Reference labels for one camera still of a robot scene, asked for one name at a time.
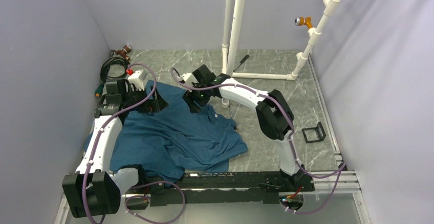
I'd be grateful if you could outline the black coiled cable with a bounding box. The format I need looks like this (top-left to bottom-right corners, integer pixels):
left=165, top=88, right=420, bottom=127
left=95, top=56, right=131, bottom=98

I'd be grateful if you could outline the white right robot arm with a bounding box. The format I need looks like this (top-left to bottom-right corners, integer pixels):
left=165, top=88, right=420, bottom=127
left=173, top=65, right=314, bottom=192

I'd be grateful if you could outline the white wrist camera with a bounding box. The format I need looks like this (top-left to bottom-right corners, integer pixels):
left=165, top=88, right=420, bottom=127
left=127, top=70, right=147, bottom=91
left=179, top=73, right=198, bottom=87

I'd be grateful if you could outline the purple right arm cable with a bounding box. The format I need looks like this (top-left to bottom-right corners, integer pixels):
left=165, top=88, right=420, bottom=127
left=170, top=67, right=347, bottom=215

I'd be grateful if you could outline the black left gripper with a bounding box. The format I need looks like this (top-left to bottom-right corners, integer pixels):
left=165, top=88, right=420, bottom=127
left=122, top=85, right=168, bottom=113

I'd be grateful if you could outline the black handled hammer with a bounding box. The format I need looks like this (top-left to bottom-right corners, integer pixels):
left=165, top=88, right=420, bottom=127
left=233, top=54, right=250, bottom=72

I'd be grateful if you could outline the black open frame box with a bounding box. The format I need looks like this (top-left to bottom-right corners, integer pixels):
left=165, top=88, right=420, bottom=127
left=301, top=121, right=327, bottom=144

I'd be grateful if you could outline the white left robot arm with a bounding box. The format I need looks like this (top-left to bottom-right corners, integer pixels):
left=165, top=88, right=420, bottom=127
left=62, top=78, right=168, bottom=222

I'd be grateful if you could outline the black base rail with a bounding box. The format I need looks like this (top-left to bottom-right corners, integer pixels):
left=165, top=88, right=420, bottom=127
left=125, top=171, right=315, bottom=208

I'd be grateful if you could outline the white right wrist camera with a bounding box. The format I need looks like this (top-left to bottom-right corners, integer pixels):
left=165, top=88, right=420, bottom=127
left=179, top=73, right=198, bottom=87

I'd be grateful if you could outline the orange hook peg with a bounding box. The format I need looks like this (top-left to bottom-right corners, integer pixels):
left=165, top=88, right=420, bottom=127
left=294, top=17, right=313, bottom=29

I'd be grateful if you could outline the blue t-shirt garment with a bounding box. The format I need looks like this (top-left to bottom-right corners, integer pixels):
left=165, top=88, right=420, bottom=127
left=110, top=80, right=248, bottom=182

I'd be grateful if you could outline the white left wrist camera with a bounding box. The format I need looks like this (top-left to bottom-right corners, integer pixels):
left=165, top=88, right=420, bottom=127
left=127, top=70, right=147, bottom=91

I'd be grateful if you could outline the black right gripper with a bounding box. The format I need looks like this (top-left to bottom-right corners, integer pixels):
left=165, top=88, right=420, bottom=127
left=182, top=81, right=210, bottom=114

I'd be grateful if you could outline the white PVC pipe rack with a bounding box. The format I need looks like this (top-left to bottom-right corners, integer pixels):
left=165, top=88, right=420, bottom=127
left=220, top=0, right=350, bottom=109

